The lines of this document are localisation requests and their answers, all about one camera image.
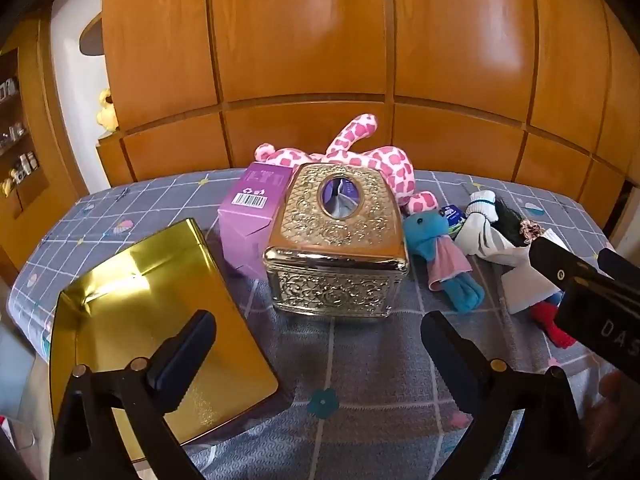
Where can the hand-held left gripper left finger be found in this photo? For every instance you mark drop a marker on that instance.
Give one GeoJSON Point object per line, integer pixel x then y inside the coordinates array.
{"type": "Point", "coordinates": [184, 362]}

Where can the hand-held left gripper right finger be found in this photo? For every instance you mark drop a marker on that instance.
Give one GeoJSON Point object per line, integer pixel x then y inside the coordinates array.
{"type": "Point", "coordinates": [445, 345]}

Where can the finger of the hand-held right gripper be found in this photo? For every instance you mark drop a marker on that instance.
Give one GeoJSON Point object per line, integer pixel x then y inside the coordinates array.
{"type": "Point", "coordinates": [620, 267]}
{"type": "Point", "coordinates": [560, 267]}

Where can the white cloth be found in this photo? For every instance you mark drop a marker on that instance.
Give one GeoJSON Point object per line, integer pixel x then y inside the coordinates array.
{"type": "Point", "coordinates": [525, 285]}

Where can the gold tin box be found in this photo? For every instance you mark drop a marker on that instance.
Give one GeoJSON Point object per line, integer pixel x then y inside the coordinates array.
{"type": "Point", "coordinates": [125, 310]}

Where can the white ribbed sock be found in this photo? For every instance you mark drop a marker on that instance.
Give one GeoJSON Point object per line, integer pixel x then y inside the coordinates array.
{"type": "Point", "coordinates": [482, 240]}

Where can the blue plush toy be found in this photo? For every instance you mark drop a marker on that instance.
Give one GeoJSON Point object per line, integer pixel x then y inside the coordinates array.
{"type": "Point", "coordinates": [425, 227]}

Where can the blue printed packet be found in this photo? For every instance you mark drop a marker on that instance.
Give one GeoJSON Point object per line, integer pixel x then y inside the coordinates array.
{"type": "Point", "coordinates": [452, 214]}

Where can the person's right hand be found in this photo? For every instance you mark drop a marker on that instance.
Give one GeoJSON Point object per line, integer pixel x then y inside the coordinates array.
{"type": "Point", "coordinates": [617, 410]}

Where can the red plush toy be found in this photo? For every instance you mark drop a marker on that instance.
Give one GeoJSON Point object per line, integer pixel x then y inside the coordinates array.
{"type": "Point", "coordinates": [550, 325]}

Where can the grey plaid bedsheet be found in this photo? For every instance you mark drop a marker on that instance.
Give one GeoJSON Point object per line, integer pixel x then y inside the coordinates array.
{"type": "Point", "coordinates": [380, 410]}

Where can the purple carton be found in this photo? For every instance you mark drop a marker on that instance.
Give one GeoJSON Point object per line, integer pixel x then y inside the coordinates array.
{"type": "Point", "coordinates": [245, 230]}

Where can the ornate gold tissue box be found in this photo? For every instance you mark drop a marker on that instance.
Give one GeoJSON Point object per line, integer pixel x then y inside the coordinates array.
{"type": "Point", "coordinates": [335, 240]}

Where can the pink spotted plush toy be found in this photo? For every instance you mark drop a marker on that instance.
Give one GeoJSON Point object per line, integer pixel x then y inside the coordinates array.
{"type": "Point", "coordinates": [390, 165]}

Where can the yellow plush toy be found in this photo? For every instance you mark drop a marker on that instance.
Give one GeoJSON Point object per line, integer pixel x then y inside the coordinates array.
{"type": "Point", "coordinates": [106, 110]}

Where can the wooden shelf unit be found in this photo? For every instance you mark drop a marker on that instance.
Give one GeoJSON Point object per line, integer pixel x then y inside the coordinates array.
{"type": "Point", "coordinates": [42, 85]}

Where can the dark brown curved object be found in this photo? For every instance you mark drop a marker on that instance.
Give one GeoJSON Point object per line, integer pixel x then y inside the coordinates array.
{"type": "Point", "coordinates": [92, 40]}

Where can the wooden wardrobe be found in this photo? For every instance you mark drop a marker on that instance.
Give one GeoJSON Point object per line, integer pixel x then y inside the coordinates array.
{"type": "Point", "coordinates": [300, 35]}

